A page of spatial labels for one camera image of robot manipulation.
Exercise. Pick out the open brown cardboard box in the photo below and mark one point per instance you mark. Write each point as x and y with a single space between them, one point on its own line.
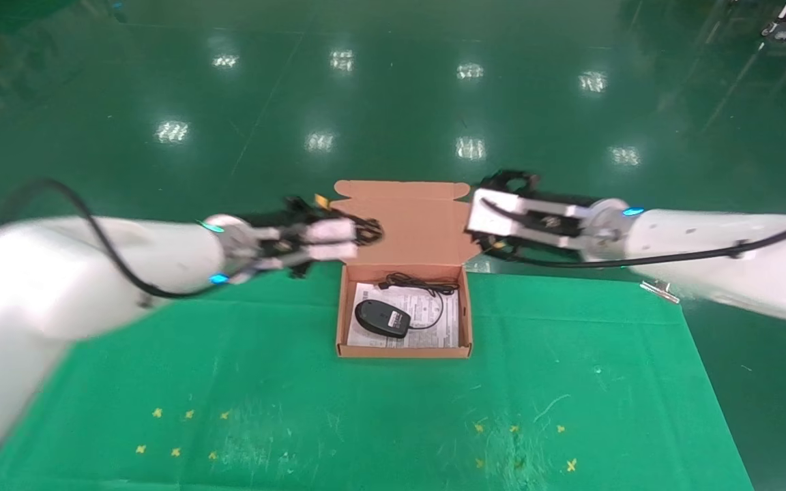
406 225

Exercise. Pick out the white printed instruction sheet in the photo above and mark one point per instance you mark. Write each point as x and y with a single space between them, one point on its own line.
434 334

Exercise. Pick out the grey left wrist camera bracket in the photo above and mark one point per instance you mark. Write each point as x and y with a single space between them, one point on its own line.
331 232

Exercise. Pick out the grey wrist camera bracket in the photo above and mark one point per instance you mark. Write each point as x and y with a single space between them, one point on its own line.
331 232
485 225

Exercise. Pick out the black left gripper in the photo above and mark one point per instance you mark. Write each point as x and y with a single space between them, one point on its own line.
280 239

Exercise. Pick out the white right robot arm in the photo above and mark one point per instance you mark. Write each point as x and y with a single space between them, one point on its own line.
693 235

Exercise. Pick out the metal cloth clip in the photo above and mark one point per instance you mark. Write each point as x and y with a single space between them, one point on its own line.
662 292

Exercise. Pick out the grey right wrist camera bracket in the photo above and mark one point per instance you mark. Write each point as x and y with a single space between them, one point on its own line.
485 225

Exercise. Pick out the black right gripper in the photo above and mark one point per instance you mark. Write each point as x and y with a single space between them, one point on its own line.
553 221

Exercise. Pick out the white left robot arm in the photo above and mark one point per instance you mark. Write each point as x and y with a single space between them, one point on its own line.
38 286

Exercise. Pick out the green table cloth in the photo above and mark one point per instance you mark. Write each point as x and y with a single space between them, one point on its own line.
297 409

